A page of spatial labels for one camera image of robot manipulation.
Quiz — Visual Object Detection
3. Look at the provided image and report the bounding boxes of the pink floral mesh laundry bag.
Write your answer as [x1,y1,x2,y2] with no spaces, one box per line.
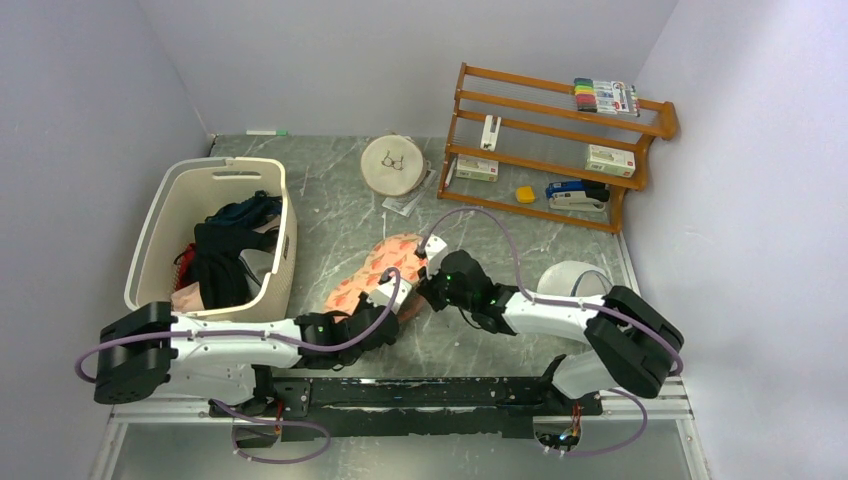
[323,233,427,323]

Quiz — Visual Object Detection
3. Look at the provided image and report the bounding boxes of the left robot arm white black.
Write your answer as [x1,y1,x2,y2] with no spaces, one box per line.
[89,288,408,416]

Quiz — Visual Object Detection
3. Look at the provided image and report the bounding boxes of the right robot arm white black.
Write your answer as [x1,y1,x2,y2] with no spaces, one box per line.
[417,250,684,414]

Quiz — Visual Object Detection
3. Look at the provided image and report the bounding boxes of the paper leaflet under bag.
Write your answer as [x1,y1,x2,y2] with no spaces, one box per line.
[381,169,436,217]

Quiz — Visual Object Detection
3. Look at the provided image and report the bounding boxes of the white dome mesh bag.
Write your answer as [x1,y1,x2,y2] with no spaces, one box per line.
[536,260,613,297]

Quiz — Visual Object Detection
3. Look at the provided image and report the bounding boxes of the round beige mesh bag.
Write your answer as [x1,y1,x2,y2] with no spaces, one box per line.
[360,134,428,197]

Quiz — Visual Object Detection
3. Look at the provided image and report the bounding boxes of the yellow small object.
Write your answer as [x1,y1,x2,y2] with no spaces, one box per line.
[515,186,536,204]

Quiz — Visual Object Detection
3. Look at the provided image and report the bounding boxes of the white box left shelf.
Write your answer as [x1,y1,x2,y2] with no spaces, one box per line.
[456,154,499,182]

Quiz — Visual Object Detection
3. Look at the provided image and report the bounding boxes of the white box shelf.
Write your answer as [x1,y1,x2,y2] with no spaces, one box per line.
[456,154,499,182]
[585,144,636,178]

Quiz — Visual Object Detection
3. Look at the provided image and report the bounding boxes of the white stapler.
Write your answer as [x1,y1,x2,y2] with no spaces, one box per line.
[548,196,606,213]

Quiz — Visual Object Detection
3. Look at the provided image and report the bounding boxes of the white small device on shelf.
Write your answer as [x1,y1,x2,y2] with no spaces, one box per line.
[480,115,502,152]

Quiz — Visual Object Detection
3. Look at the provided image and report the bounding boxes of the wooden shelf rack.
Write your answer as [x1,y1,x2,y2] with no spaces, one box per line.
[437,63,680,234]

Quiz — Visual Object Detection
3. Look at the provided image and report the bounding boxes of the dark clothes in basket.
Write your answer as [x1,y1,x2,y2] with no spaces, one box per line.
[170,190,283,312]

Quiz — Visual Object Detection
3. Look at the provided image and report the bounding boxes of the blue black stapler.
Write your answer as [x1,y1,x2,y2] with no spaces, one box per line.
[545,180,610,202]

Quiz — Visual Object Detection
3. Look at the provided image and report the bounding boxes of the white box right shelf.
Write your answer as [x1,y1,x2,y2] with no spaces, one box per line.
[585,144,636,178]

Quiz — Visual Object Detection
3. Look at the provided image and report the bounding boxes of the white green marker pen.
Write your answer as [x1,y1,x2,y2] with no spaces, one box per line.
[245,130,289,137]

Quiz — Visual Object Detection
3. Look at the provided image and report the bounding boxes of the coloured marker pen pack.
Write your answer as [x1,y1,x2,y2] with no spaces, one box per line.
[573,77,641,117]

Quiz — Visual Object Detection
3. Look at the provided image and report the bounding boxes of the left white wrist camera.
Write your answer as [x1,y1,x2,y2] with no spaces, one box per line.
[368,278,413,311]

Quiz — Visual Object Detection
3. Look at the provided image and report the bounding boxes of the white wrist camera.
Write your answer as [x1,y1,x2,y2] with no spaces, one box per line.
[368,278,413,311]
[415,235,449,271]

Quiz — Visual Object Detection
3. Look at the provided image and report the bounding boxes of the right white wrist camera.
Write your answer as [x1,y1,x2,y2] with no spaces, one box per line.
[415,235,449,271]

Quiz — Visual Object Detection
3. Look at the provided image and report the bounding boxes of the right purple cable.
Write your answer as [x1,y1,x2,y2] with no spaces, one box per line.
[415,206,685,458]

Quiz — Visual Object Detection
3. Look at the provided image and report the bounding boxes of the purple cable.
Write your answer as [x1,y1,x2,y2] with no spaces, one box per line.
[74,267,403,465]
[415,206,685,458]

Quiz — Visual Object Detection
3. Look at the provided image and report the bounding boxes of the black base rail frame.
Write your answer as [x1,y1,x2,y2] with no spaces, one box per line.
[112,374,690,458]

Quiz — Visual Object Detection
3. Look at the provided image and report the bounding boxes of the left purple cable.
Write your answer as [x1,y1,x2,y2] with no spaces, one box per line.
[74,267,403,465]

